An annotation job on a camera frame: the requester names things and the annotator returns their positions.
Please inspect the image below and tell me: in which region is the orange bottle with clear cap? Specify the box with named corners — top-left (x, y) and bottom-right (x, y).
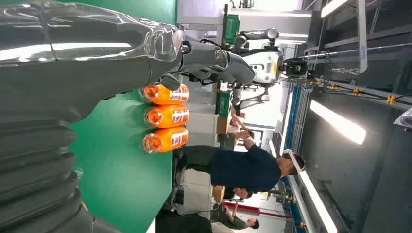
top-left (144, 104), bottom-right (190, 129)
top-left (142, 126), bottom-right (189, 154)
top-left (139, 83), bottom-right (190, 106)

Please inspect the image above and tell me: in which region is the green table mat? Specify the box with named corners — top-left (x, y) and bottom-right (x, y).
top-left (61, 0), bottom-right (178, 233)

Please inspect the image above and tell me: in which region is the white cabinet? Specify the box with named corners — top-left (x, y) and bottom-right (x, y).
top-left (182, 169), bottom-right (214, 219)
top-left (185, 112), bottom-right (220, 147)

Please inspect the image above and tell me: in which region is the cardboard box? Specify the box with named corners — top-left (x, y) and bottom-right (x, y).
top-left (216, 116), bottom-right (231, 135)
top-left (212, 185), bottom-right (226, 204)

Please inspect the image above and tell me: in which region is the person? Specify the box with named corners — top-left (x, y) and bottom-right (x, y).
top-left (222, 205), bottom-right (260, 231)
top-left (223, 187), bottom-right (253, 200)
top-left (230, 107), bottom-right (256, 140)

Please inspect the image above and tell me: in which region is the person wearing headset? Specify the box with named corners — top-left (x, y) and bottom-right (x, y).
top-left (173, 130), bottom-right (307, 194)

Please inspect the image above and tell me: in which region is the white and black humanoid robot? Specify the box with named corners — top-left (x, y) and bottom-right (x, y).
top-left (230, 27), bottom-right (309, 112)

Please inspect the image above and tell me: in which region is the white headset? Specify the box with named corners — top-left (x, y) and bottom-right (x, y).
top-left (282, 149), bottom-right (306, 174)

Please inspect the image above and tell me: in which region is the rectangular ceiling light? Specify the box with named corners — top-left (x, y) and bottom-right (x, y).
top-left (321, 0), bottom-right (350, 18)
top-left (309, 100), bottom-right (367, 145)

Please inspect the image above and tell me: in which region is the long ceiling light strip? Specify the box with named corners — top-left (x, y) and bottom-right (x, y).
top-left (288, 149), bottom-right (338, 233)

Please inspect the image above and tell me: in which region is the clear plastic bag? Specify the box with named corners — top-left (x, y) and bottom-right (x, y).
top-left (393, 108), bottom-right (412, 129)

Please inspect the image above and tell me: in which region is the white gantry post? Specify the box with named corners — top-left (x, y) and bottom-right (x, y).
top-left (355, 0), bottom-right (368, 74)

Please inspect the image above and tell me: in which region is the grey rail with yellow clamps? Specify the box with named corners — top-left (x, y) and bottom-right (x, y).
top-left (309, 77), bottom-right (412, 113)

